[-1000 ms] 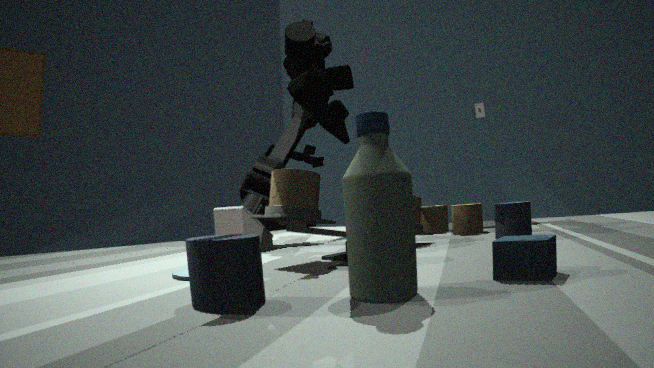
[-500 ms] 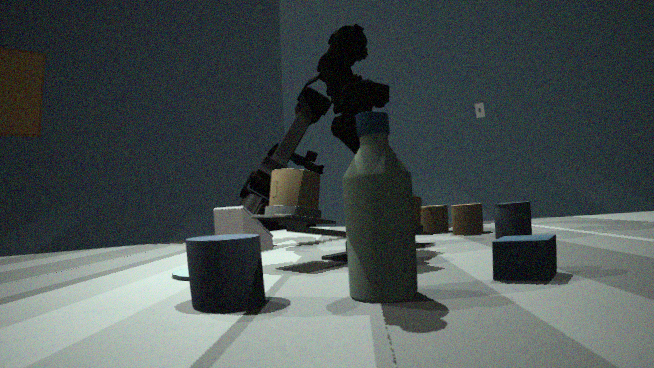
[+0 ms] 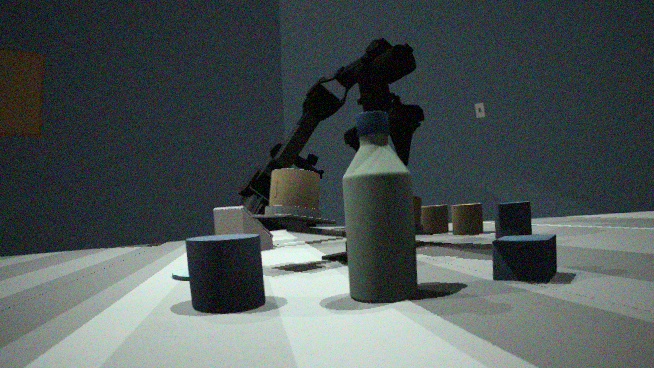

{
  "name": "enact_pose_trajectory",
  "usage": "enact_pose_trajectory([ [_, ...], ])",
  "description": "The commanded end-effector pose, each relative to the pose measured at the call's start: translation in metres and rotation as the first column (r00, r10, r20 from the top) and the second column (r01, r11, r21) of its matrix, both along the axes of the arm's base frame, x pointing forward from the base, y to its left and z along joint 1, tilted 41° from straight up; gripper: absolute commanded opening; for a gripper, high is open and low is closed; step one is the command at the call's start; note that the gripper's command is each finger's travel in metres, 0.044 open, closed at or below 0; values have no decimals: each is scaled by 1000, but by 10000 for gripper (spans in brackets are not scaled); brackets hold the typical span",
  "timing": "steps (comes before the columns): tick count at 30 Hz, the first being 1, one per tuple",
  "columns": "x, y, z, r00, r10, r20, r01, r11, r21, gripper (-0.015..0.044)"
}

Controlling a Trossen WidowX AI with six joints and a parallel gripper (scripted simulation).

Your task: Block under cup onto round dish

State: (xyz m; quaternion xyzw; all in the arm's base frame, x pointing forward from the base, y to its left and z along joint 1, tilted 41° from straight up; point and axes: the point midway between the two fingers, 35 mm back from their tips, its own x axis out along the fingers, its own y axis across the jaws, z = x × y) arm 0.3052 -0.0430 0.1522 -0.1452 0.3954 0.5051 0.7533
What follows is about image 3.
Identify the tan cylinder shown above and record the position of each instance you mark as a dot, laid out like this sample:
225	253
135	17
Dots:
434	218
467	219

